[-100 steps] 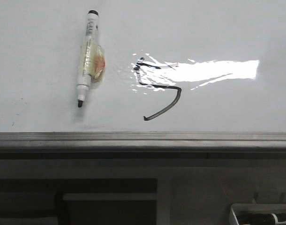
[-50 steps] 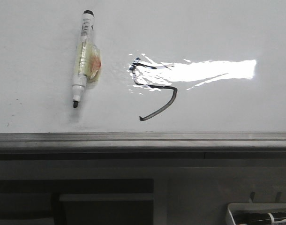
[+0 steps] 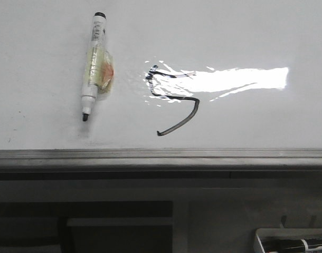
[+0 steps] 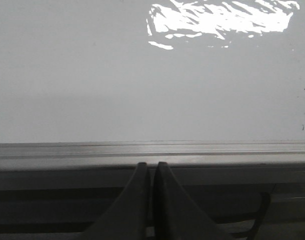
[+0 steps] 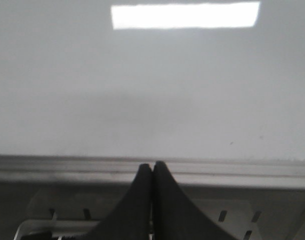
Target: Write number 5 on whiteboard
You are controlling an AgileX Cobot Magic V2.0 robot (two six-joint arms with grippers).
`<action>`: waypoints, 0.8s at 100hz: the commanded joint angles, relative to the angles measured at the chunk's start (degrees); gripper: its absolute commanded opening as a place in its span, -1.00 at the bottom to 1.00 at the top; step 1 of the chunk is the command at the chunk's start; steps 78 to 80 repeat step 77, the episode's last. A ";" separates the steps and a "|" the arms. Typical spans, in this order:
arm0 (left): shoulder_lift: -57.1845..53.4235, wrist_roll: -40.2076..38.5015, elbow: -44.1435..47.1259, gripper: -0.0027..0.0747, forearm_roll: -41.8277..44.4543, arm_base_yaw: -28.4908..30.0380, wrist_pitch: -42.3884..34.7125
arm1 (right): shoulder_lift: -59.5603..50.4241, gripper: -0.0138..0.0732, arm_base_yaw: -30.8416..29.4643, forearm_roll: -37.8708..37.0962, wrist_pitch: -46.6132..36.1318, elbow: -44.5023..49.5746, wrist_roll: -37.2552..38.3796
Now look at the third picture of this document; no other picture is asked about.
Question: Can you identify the white taped whiteboard marker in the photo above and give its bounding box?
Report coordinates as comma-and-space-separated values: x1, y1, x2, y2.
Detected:
81, 12, 114, 122

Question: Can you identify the white plastic marker tray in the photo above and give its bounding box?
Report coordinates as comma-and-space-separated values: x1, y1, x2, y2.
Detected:
253, 228, 322, 252

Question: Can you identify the black capped marker in tray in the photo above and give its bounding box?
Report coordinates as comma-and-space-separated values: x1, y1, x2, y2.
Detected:
262, 237, 322, 252

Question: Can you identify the dark framed panel below board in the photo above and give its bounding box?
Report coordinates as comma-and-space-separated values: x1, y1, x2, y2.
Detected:
0, 201, 173, 252

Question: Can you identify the white whiteboard with metal frame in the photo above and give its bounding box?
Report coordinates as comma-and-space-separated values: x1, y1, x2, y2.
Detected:
0, 1, 322, 177

